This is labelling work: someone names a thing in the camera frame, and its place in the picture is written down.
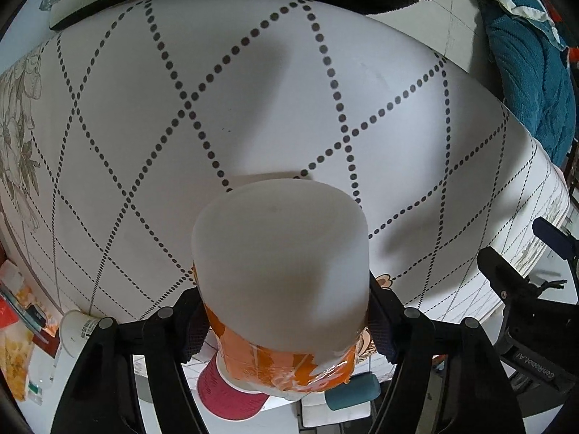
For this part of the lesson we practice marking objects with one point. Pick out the teal quilted blanket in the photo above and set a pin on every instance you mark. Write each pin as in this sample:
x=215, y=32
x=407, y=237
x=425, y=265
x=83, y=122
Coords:
x=529, y=81

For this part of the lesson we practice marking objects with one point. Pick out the teal cylinder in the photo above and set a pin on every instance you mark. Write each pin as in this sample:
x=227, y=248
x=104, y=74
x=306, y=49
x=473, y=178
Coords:
x=353, y=391

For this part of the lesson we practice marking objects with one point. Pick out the white box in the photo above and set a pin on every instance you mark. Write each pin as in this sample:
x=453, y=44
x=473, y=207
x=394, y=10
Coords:
x=334, y=416

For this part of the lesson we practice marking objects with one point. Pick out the yellow snack packet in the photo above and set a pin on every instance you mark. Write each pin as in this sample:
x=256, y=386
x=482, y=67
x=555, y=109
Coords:
x=16, y=361

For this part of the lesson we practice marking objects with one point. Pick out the white paper cup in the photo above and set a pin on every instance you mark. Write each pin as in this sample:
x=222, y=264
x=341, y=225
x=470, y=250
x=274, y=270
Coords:
x=77, y=332

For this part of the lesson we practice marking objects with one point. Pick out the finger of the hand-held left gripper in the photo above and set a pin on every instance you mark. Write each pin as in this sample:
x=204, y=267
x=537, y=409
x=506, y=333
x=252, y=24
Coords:
x=495, y=271
x=554, y=237

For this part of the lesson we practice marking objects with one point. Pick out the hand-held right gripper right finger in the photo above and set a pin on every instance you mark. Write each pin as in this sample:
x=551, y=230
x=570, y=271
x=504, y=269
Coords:
x=380, y=325

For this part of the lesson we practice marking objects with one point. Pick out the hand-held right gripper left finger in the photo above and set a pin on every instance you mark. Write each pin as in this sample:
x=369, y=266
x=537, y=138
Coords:
x=194, y=325

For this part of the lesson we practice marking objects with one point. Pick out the maroon cup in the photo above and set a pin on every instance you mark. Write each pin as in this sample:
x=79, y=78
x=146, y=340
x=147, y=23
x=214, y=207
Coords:
x=228, y=393

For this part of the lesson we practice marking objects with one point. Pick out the snack packets on floor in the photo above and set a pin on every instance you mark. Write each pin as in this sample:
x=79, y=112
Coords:
x=18, y=314

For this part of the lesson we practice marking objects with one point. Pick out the orange cup with white lid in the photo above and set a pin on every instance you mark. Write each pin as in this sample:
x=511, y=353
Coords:
x=280, y=271

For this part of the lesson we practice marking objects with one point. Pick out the dotted floral tablecloth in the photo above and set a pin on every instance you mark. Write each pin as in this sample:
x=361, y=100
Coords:
x=226, y=122

